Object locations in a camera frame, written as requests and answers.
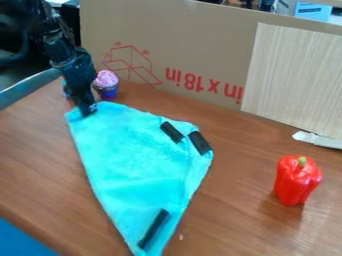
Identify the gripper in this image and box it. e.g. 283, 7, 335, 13
49, 47, 99, 119

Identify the turquoise cloth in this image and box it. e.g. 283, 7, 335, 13
64, 100, 216, 256

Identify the pink toy cupcake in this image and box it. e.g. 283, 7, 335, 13
90, 69, 122, 101

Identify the cardboard box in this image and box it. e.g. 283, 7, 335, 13
78, 0, 342, 111

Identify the light wooden board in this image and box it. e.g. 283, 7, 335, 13
239, 22, 342, 141

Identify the red toy pepper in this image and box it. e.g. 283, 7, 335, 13
271, 155, 324, 208

